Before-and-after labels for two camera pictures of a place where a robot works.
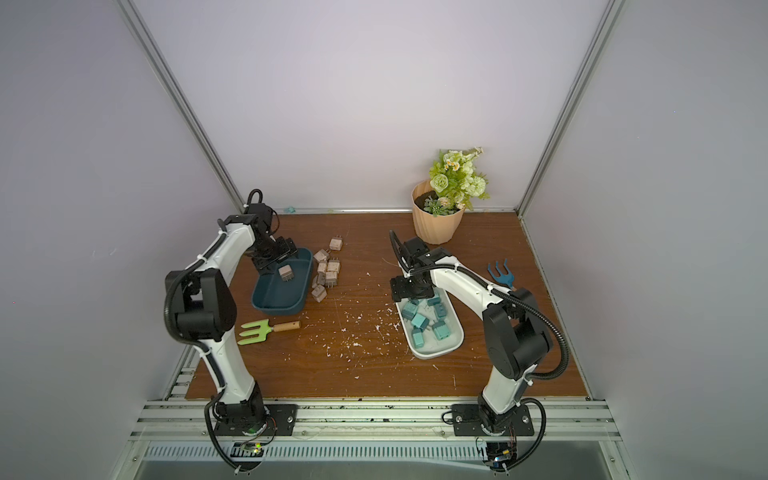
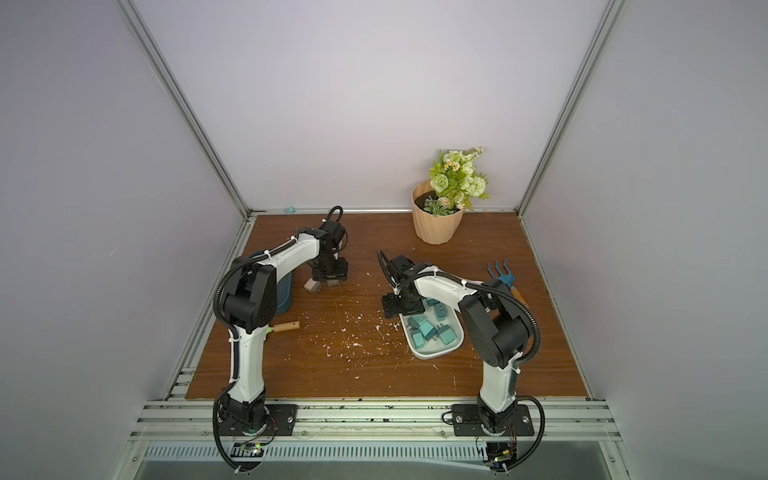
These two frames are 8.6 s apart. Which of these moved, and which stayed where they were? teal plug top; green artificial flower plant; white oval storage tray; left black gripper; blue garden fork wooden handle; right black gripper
Moved: left black gripper; right black gripper
Stayed: blue garden fork wooden handle; green artificial flower plant; white oval storage tray; teal plug top
